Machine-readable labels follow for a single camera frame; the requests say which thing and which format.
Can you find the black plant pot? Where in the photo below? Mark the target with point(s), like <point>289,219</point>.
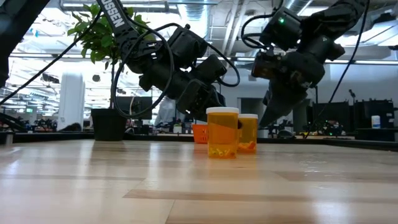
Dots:
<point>109,124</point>

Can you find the green leafy plant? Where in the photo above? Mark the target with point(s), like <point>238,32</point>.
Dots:
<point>102,37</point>

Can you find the white plastic bottle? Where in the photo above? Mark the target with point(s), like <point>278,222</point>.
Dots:
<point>376,122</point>

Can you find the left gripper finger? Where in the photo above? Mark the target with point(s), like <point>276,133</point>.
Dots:
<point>196,99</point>
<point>220,101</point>

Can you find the person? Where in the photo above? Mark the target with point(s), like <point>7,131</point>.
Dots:
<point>166,112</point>

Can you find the orange plastic basket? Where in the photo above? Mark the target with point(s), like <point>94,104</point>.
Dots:
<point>200,133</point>

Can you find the dark computer monitor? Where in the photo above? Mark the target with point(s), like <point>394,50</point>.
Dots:
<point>373,109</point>
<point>331,115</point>
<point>136,107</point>

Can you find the amber pill bottle white cap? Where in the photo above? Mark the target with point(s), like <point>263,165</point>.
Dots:
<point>248,133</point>
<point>222,137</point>

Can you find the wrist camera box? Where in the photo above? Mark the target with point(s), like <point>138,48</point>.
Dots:
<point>210,70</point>
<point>265,65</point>

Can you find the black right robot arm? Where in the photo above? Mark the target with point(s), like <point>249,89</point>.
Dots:
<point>329,18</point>

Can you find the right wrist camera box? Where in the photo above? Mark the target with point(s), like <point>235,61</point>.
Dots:
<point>265,65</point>

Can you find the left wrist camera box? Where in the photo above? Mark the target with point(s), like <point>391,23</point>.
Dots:
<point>210,70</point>

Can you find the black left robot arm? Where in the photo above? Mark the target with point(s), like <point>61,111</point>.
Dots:
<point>116,21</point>

